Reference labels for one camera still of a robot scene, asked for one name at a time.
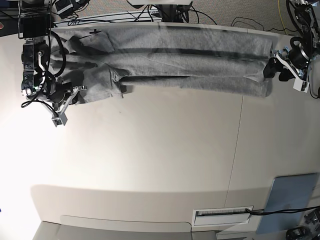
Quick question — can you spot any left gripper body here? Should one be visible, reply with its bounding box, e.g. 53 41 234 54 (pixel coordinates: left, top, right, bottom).
273 37 313 81

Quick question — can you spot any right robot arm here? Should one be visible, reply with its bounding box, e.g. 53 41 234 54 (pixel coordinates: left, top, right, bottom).
18 0 86 125

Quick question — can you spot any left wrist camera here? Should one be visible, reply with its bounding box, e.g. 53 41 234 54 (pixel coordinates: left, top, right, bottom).
293 78 310 93

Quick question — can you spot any yellow cable on floor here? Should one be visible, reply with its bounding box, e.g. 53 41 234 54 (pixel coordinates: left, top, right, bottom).
276 0 288 31

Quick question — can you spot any white cable grommet plate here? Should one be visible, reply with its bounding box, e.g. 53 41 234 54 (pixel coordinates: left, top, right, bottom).
191 206 253 228

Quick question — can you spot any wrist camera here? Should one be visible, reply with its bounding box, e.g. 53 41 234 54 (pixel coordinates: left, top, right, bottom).
51 113 68 127
293 78 310 93

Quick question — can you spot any black cable on table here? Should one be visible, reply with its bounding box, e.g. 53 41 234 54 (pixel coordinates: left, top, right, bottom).
246 206 320 216

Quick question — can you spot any black device bottom right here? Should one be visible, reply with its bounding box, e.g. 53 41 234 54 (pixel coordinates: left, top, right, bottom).
285 226 312 240

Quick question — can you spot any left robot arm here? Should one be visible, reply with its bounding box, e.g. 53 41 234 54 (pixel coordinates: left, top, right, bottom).
263 0 320 82

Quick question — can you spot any blue-grey flat panel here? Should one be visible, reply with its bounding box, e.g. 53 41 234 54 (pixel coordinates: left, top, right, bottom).
256 173 319 235

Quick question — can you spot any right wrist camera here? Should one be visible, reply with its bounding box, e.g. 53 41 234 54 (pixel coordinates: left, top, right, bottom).
51 113 68 127

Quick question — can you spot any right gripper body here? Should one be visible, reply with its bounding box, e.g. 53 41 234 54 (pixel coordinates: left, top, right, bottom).
21 78 87 118

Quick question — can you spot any black cable bundle under table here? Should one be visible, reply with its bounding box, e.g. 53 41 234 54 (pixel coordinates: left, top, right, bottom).
132 2 218 25

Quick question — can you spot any black cable at right edge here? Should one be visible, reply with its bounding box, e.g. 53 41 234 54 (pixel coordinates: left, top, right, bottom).
230 16 320 100

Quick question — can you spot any grey T-shirt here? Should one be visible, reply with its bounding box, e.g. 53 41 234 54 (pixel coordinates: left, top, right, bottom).
50 24 273 104

